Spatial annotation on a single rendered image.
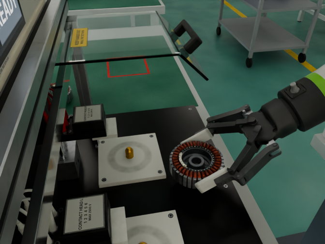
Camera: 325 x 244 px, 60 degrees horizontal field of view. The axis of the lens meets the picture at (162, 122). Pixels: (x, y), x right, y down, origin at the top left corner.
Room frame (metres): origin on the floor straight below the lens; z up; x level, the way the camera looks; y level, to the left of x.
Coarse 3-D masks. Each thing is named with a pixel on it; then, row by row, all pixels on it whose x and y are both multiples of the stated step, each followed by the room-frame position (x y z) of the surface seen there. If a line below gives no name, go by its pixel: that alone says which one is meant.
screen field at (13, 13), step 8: (0, 0) 0.33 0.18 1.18; (8, 0) 0.36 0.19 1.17; (16, 0) 0.39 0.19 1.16; (0, 8) 0.32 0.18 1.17; (8, 8) 0.35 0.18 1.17; (16, 8) 0.38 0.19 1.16; (0, 16) 0.31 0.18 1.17; (8, 16) 0.34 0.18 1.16; (16, 16) 0.37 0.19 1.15; (0, 24) 0.31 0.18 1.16; (8, 24) 0.33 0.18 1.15; (0, 32) 0.30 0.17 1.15; (8, 32) 0.32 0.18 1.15; (0, 40) 0.29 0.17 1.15
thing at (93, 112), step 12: (84, 108) 0.49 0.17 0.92; (96, 108) 0.49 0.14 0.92; (72, 120) 0.45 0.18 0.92; (84, 120) 0.45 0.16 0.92; (96, 120) 0.45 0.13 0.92; (108, 120) 0.50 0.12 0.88; (72, 132) 0.44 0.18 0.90; (84, 132) 0.44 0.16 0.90; (96, 132) 0.44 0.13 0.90; (108, 132) 0.46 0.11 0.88; (36, 144) 0.42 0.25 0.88; (60, 144) 0.44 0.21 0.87; (60, 156) 0.43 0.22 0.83
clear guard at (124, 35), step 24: (72, 24) 0.59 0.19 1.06; (96, 24) 0.59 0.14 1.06; (120, 24) 0.59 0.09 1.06; (144, 24) 0.59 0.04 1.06; (168, 24) 0.65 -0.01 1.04; (72, 48) 0.46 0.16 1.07; (96, 48) 0.46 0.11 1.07; (120, 48) 0.46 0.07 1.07; (144, 48) 0.46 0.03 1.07; (168, 48) 0.46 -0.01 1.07
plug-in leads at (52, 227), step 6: (24, 192) 0.23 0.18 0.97; (24, 198) 0.22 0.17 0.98; (24, 204) 0.23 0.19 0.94; (24, 210) 0.20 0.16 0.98; (54, 210) 0.24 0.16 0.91; (54, 216) 0.24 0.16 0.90; (18, 222) 0.20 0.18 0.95; (54, 222) 0.22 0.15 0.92; (18, 228) 0.20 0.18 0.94; (54, 228) 0.22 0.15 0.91; (12, 240) 0.20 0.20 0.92; (48, 240) 0.20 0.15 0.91
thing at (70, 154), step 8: (72, 144) 0.48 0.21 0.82; (64, 152) 0.45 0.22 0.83; (72, 152) 0.45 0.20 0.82; (64, 160) 0.43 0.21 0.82; (72, 160) 0.43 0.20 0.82; (64, 168) 0.42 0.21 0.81; (72, 168) 0.43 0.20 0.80; (56, 176) 0.42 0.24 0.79; (64, 176) 0.42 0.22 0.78; (72, 176) 0.42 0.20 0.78
